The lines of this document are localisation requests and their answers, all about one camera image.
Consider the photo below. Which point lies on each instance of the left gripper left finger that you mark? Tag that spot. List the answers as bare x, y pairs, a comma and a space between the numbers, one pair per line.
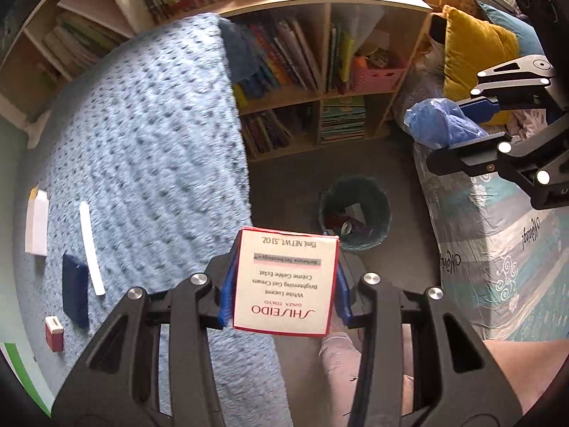
149, 364

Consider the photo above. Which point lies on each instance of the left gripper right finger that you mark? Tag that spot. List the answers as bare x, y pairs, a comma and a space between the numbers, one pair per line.
422, 362

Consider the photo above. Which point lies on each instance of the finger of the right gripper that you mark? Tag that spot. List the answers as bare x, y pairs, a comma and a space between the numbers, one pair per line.
474, 158
526, 83

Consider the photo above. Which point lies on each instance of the blue plastic wrapper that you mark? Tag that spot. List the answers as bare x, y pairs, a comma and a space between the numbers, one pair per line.
440, 123

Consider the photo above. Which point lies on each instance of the white marker pen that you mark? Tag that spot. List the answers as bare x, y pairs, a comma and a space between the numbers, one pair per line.
89, 247

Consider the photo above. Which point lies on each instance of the white cosmetics box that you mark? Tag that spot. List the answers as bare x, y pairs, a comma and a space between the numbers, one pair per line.
285, 282

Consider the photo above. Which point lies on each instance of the white yellow carton box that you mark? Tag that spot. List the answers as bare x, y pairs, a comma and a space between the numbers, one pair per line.
35, 241

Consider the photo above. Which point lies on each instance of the red drink can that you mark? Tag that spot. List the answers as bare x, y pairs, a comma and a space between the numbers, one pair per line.
353, 227

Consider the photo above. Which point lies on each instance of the mustard yellow pillow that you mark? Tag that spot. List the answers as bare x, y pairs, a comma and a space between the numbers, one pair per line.
471, 46

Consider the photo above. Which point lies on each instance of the person left leg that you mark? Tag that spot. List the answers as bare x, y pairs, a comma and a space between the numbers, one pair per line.
341, 363

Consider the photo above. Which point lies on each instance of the person leg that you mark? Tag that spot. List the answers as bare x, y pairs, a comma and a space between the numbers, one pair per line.
341, 363
529, 366

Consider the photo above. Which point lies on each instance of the small red white box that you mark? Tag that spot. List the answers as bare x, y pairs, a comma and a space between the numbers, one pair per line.
54, 334

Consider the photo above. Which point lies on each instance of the patterned grey teal bedding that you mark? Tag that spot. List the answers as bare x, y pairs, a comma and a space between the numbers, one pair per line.
503, 262

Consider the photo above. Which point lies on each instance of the person right leg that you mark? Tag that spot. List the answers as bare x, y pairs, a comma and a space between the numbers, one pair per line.
529, 366

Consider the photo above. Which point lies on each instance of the dark blue flat box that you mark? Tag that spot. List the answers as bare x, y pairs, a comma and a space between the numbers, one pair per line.
75, 281

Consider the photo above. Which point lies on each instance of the teal waste bin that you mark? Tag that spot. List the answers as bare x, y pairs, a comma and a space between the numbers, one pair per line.
358, 197

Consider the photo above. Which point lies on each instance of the pink plastic basket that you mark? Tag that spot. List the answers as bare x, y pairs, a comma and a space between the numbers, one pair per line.
368, 79

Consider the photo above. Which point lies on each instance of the wooden bookshelf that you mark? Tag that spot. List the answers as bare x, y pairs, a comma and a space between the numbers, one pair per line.
291, 95

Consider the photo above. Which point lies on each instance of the blue knitted bed blanket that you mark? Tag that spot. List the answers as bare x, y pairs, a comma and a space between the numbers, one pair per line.
150, 138

